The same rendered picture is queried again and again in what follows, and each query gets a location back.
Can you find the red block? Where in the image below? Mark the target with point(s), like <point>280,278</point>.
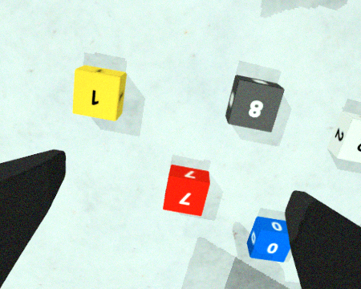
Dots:
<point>186,190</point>

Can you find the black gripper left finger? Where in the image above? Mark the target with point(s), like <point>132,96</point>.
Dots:
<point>28,187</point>

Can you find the yellow block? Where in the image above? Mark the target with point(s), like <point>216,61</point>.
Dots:
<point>99,92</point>

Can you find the dark grey block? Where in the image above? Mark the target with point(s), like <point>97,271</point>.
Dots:
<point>254,103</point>

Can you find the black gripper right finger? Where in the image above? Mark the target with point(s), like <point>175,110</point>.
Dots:
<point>326,246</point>

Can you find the blue block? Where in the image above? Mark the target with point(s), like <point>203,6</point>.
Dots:
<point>269,240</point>

